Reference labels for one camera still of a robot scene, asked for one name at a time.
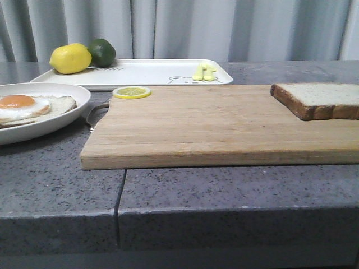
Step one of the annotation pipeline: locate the bread slice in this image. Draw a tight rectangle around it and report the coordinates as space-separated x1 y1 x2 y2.
1 96 77 129
270 82 358 121

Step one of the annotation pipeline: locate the white round plate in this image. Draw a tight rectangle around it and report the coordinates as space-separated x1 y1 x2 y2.
1 82 91 145

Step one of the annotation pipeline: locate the fried egg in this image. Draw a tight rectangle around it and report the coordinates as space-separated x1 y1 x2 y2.
1 95 50 123

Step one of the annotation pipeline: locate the white rectangular tray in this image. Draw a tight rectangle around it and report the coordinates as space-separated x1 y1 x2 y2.
31 59 233 91

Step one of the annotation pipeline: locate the wooden cutting board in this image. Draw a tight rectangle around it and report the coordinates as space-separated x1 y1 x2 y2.
80 85 358 170

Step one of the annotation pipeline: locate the yellow plastic fork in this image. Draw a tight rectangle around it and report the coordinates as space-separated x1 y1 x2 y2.
192 63 206 81

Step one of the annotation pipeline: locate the lemon slice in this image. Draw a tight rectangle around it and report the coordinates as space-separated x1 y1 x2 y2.
112 86 151 99

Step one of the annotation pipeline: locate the yellow plastic knife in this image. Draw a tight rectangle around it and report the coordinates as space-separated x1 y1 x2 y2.
203 64 217 81

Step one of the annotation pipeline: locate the green lime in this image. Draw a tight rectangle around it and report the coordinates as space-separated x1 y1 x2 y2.
88 39 116 68

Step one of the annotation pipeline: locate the yellow lemon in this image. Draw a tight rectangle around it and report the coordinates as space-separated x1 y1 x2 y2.
49 43 92 75

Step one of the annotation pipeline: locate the grey curtain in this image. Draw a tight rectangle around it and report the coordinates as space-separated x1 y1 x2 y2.
1 1 358 62

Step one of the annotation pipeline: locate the metal cutting board handle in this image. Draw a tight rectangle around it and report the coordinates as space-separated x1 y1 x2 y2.
85 98 110 132

